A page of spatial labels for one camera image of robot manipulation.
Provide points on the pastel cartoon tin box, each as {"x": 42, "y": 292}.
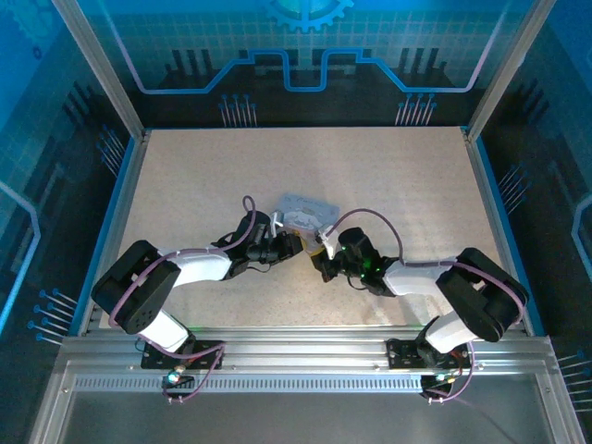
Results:
{"x": 305, "y": 208}

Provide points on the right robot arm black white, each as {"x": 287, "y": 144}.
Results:
{"x": 476, "y": 287}

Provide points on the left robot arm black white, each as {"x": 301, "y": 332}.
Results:
{"x": 134, "y": 287}

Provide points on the slotted aluminium strip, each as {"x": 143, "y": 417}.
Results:
{"x": 300, "y": 383}

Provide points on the lit connector board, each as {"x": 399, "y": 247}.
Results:
{"x": 176, "y": 377}
{"x": 439, "y": 380}

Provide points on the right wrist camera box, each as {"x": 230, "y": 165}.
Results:
{"x": 329, "y": 250}

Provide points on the aluminium frame cross rail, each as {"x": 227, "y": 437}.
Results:
{"x": 300, "y": 342}

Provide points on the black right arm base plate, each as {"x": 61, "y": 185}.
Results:
{"x": 402, "y": 353}

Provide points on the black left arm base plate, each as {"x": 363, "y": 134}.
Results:
{"x": 203, "y": 353}

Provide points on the aluminium table side rail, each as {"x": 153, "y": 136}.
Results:
{"x": 490, "y": 203}
{"x": 125, "y": 203}

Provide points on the aluminium frame post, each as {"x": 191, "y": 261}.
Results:
{"x": 509, "y": 69}
{"x": 99, "y": 69}

